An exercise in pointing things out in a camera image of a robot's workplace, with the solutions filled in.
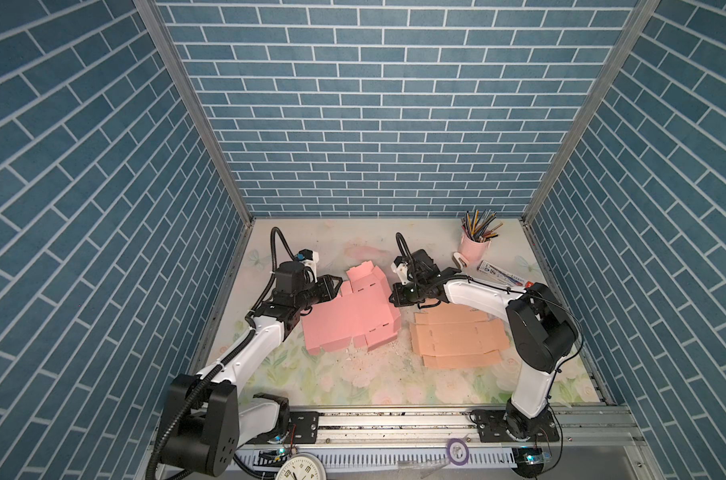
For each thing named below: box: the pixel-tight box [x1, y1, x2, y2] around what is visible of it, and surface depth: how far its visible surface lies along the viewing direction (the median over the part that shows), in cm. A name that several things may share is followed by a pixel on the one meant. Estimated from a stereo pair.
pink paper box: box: [301, 261, 402, 355], surface depth 94 cm
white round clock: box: [275, 453, 328, 480], surface depth 67 cm
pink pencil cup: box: [458, 234, 491, 265], surface depth 107 cm
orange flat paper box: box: [409, 302, 510, 369], surface depth 91 cm
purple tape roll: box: [446, 438, 470, 466], surface depth 72 cm
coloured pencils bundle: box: [461, 209, 504, 243], surface depth 104 cm
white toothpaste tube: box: [477, 259, 534, 289], surface depth 106 cm
